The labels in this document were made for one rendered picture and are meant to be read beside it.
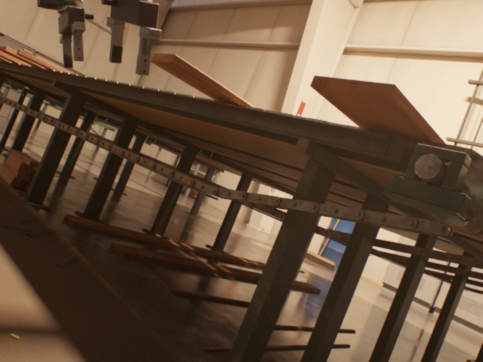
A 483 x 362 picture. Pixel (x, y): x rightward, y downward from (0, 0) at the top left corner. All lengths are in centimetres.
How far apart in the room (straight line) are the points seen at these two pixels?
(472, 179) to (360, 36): 878
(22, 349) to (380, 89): 103
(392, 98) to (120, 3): 61
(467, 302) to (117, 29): 608
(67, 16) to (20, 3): 1264
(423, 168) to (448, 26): 811
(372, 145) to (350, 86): 22
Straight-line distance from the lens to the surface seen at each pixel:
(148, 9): 99
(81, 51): 137
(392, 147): 109
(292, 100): 859
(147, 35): 96
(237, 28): 1248
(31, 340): 130
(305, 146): 120
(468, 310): 665
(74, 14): 140
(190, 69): 137
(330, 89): 97
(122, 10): 104
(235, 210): 395
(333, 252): 701
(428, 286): 681
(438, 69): 861
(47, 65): 316
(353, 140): 115
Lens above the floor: 57
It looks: 2 degrees up
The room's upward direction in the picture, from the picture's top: 22 degrees clockwise
